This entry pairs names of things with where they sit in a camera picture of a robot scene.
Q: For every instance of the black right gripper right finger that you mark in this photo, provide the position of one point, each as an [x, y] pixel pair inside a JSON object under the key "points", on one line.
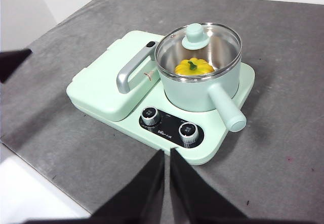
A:
{"points": [[195, 198]]}

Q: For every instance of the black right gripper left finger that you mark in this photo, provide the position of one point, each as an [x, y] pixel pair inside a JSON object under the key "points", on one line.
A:
{"points": [[141, 196]]}

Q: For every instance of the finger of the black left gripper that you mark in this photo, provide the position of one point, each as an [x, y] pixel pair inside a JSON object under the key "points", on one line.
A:
{"points": [[11, 62]]}

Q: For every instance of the yellow toy pumpkin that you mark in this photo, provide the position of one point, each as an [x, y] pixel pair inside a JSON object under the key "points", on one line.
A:
{"points": [[186, 68]]}

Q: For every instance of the glass lid with green knob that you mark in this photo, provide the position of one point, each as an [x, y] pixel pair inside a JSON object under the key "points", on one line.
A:
{"points": [[195, 35]]}

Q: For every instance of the mint green cooker base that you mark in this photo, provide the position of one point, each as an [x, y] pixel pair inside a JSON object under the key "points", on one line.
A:
{"points": [[215, 143]]}

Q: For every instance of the silver control knob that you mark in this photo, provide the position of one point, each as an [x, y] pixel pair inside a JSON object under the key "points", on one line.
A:
{"points": [[150, 115], [188, 133]]}

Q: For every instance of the black control panel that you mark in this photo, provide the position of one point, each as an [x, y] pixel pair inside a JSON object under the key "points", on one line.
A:
{"points": [[169, 130]]}

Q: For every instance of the mint green hinged griddle cover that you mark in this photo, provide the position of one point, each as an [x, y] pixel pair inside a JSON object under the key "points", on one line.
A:
{"points": [[101, 92]]}

